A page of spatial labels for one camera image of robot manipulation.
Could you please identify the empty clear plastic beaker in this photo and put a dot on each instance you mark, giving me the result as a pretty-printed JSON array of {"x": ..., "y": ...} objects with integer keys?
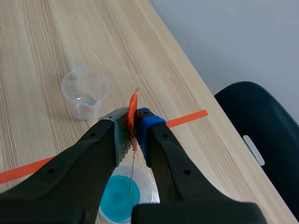
[{"x": 84, "y": 93}]

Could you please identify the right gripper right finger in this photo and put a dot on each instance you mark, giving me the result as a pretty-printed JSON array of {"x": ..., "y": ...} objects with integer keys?
[{"x": 172, "y": 172}]

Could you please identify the clear beaker with blue liquid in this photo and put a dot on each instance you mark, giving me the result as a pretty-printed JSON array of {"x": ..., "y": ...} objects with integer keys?
[{"x": 121, "y": 196}]

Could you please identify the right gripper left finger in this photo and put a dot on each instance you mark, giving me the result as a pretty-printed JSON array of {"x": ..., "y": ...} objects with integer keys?
[{"x": 70, "y": 177}]

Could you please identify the dark blue chair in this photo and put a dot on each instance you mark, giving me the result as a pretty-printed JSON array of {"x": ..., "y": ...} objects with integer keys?
[{"x": 264, "y": 130}]

